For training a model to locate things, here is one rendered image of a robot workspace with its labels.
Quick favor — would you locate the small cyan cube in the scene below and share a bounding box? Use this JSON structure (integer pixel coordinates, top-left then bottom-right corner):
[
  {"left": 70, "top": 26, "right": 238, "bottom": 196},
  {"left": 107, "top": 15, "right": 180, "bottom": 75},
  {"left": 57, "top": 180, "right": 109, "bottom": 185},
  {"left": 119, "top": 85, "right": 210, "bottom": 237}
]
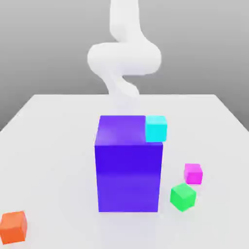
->
[{"left": 145, "top": 115, "right": 168, "bottom": 143}]

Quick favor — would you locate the small magenta cube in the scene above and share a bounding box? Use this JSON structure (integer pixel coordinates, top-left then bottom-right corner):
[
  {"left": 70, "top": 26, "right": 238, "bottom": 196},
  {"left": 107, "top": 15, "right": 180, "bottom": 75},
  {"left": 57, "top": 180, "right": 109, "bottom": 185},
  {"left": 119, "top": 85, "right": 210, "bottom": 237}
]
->
[{"left": 184, "top": 163, "right": 203, "bottom": 185}]

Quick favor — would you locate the small green cube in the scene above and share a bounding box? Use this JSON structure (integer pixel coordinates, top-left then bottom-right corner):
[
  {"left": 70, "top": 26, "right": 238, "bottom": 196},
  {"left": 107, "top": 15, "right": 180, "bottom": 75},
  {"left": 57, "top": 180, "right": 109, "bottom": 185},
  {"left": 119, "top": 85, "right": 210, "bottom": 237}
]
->
[{"left": 170, "top": 182, "right": 197, "bottom": 212}]

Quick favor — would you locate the small orange cube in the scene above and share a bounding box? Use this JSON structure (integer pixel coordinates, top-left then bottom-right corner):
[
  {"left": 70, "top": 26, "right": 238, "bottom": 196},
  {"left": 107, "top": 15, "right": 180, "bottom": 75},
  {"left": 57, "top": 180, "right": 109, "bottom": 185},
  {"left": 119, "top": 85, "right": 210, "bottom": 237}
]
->
[{"left": 0, "top": 211, "right": 28, "bottom": 245}]

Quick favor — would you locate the large purple box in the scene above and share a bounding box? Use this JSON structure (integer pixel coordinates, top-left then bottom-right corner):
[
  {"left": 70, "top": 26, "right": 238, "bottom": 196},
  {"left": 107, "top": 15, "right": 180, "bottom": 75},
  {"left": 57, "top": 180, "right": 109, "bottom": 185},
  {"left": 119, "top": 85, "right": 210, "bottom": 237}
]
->
[{"left": 94, "top": 115, "right": 163, "bottom": 213}]

